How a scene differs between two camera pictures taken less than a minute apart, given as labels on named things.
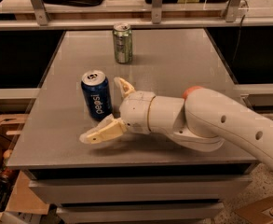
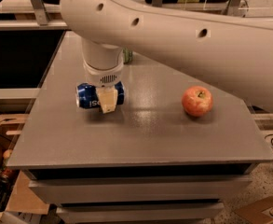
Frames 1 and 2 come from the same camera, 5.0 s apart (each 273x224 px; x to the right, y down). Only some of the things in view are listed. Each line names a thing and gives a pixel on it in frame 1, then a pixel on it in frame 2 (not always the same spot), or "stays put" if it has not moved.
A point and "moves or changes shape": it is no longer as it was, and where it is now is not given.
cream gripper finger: (108, 128) → (107, 96)
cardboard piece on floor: (267, 211) stays put
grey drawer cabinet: (135, 177) stays put
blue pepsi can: (95, 87) moves or changes shape
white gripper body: (137, 111) → (104, 77)
